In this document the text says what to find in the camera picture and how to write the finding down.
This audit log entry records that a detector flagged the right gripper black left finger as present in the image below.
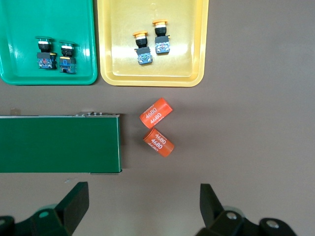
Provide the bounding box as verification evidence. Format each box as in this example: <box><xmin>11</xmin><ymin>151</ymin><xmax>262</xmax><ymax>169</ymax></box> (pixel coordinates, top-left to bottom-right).
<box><xmin>0</xmin><ymin>181</ymin><xmax>90</xmax><ymax>236</ymax></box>

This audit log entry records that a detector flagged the yellow plastic tray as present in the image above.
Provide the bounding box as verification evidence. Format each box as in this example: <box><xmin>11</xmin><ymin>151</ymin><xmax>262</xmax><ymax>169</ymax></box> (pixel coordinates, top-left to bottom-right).
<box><xmin>96</xmin><ymin>0</ymin><xmax>210</xmax><ymax>88</ymax></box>

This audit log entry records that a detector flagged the green plastic tray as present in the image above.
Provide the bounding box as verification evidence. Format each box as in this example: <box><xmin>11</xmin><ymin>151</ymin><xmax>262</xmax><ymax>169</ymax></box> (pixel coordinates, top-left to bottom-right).
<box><xmin>0</xmin><ymin>0</ymin><xmax>98</xmax><ymax>86</ymax></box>

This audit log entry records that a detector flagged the green mushroom push button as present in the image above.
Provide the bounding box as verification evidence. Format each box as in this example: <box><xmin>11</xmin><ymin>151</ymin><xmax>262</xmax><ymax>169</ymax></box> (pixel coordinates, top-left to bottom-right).
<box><xmin>58</xmin><ymin>40</ymin><xmax>77</xmax><ymax>74</ymax></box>
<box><xmin>34</xmin><ymin>35</ymin><xmax>58</xmax><ymax>70</ymax></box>

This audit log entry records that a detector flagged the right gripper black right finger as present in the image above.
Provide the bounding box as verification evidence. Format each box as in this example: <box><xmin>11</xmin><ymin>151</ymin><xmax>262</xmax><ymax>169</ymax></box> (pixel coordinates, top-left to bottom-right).
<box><xmin>194</xmin><ymin>182</ymin><xmax>300</xmax><ymax>236</ymax></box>

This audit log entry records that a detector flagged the orange cylindrical battery cell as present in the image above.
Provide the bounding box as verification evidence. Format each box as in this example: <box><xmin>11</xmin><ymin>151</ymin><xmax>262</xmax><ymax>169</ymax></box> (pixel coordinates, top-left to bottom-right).
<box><xmin>142</xmin><ymin>127</ymin><xmax>175</xmax><ymax>158</ymax></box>
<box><xmin>139</xmin><ymin>97</ymin><xmax>173</xmax><ymax>129</ymax></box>

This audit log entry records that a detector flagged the yellow mushroom push button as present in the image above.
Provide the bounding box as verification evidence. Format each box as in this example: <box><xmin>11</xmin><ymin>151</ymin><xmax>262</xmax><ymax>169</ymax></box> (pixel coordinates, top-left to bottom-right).
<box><xmin>132</xmin><ymin>30</ymin><xmax>154</xmax><ymax>65</ymax></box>
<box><xmin>152</xmin><ymin>19</ymin><xmax>171</xmax><ymax>56</ymax></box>

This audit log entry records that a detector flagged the green conveyor belt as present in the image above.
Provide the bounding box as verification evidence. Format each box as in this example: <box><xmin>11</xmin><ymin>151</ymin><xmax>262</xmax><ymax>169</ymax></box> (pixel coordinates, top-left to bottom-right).
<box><xmin>0</xmin><ymin>111</ymin><xmax>123</xmax><ymax>175</ymax></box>

